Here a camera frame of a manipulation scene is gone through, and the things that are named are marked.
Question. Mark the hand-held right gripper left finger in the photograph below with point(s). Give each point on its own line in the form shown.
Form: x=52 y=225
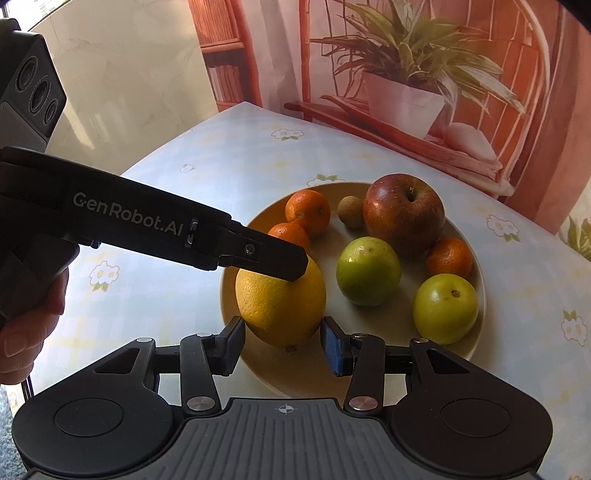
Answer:
x=235 y=346

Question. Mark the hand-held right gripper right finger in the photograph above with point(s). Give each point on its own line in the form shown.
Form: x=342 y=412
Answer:
x=332 y=348

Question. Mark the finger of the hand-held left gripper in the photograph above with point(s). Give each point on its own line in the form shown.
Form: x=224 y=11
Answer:
x=277 y=258

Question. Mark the small mandarin orange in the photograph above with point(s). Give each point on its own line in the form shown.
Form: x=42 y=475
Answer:
x=288 y=235
x=307 y=212
x=449 y=257

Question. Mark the yellow lemon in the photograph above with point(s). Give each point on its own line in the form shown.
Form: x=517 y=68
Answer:
x=277 y=314

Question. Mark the beige plate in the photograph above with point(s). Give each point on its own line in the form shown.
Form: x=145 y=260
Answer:
x=392 y=323

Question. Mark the green jujube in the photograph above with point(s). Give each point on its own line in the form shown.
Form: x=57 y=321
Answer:
x=368 y=272
x=444 y=309

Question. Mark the red apple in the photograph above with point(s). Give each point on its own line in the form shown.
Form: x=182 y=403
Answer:
x=397 y=221

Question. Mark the person's left hand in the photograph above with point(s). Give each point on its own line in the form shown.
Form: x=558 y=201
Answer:
x=18 y=350

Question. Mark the brown longan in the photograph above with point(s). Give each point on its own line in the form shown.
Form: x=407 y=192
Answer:
x=352 y=212

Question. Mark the printed backdrop cloth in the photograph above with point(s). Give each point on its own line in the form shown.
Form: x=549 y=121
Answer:
x=531 y=92

